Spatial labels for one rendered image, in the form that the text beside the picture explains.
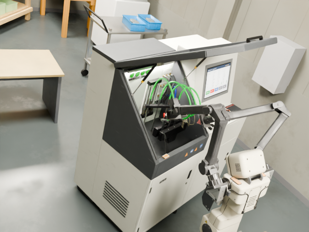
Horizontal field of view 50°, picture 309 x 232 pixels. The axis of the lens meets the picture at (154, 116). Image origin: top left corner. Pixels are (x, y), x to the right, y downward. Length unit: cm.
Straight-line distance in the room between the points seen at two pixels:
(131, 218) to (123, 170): 43
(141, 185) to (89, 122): 71
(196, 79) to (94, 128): 96
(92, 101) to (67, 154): 120
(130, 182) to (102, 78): 85
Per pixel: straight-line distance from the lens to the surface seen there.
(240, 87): 471
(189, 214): 353
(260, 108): 242
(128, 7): 595
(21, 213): 326
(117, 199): 296
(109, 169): 288
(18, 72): 389
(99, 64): 262
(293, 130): 428
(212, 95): 319
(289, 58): 400
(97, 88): 269
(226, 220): 235
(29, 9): 735
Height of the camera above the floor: 248
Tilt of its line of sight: 31 degrees down
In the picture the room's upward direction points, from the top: 15 degrees clockwise
